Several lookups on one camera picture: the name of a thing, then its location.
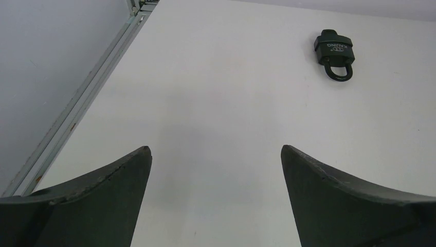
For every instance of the black padlock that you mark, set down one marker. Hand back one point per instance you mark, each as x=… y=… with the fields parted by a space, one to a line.
x=333 y=50

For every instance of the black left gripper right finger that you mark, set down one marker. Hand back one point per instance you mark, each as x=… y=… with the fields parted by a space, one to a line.
x=334 y=208

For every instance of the aluminium frame rail left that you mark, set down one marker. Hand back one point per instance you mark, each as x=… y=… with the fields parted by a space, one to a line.
x=55 y=58

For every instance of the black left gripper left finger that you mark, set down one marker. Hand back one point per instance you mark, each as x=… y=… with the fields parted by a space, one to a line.
x=99 y=208

